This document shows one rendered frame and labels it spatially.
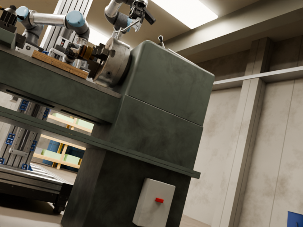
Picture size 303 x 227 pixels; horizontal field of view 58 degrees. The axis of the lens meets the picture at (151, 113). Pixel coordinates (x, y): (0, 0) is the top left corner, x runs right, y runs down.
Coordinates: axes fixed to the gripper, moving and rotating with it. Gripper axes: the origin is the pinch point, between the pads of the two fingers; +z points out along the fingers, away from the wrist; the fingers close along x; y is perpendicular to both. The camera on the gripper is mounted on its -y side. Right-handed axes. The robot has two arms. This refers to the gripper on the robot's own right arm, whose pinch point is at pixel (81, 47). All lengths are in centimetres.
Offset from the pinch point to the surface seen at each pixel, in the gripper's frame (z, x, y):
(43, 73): 13.5, -27.3, 14.9
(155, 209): 25, -80, -66
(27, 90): 13.5, -39.0, 18.6
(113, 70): 9.7, -8.9, -21.4
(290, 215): -39, -61, -267
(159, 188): 25, -68, -65
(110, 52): 11.6, 0.3, -15.5
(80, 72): 14.7, -19.6, -2.7
